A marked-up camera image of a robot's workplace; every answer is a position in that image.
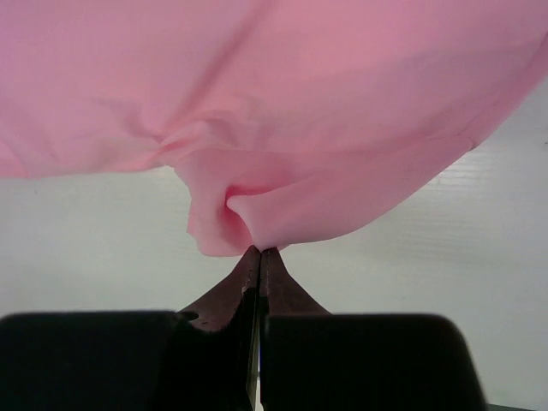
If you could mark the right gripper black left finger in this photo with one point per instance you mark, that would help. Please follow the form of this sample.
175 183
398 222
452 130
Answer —
203 357

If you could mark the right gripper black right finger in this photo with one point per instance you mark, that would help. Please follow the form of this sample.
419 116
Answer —
311 359

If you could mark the pink t shirt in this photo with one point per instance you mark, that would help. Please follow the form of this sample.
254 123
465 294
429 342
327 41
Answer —
289 121

